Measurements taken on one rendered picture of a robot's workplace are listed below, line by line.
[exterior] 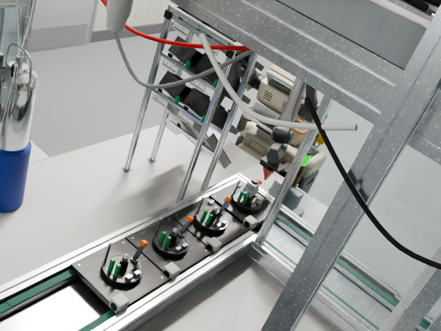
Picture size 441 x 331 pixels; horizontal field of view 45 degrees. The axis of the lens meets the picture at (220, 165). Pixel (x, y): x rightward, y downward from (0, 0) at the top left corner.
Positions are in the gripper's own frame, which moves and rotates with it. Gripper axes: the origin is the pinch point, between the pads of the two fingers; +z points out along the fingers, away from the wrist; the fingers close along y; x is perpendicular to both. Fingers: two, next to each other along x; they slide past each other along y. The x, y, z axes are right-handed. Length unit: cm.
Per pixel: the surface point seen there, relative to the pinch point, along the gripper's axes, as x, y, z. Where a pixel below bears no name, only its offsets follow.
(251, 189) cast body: -14.7, 1.5, -0.7
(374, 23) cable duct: -118, 50, -111
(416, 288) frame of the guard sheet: -29, 77, -20
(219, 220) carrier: -35.6, 3.0, 6.1
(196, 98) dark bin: -26, -33, -29
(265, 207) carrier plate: -6.0, 7.9, 8.6
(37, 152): -61, -80, 20
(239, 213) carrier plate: -21.3, 4.1, 8.3
